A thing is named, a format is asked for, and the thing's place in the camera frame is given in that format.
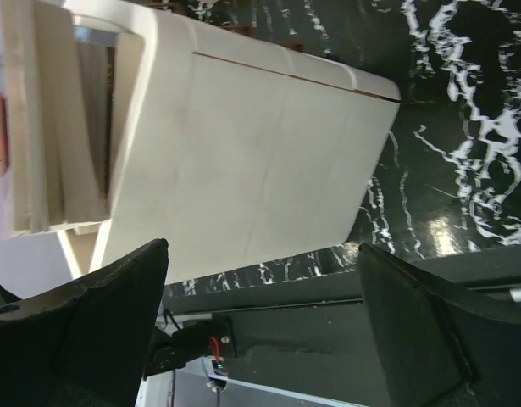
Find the black marble pattern mat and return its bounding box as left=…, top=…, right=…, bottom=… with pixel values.
left=169, top=1, right=521, bottom=298

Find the white square storage bin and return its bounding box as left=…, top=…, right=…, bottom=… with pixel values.
left=64, top=1, right=401, bottom=283

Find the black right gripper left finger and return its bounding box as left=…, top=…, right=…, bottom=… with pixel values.
left=0, top=239, right=169, bottom=406

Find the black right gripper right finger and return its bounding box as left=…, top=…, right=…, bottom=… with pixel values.
left=357, top=243, right=521, bottom=406

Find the books stack in bin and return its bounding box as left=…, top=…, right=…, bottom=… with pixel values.
left=0, top=1, right=114, bottom=237

